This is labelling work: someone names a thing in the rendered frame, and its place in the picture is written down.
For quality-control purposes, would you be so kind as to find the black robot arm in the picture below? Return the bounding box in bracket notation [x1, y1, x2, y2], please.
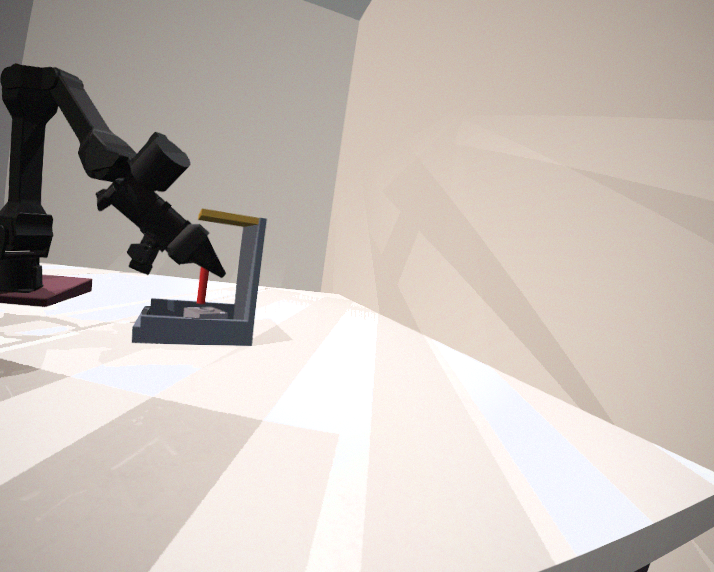
[0, 63, 191, 293]

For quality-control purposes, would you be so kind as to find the red peg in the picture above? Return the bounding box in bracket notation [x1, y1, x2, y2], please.
[197, 267, 209, 304]

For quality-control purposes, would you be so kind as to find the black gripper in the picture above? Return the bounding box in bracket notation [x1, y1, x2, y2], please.
[134, 198, 226, 278]

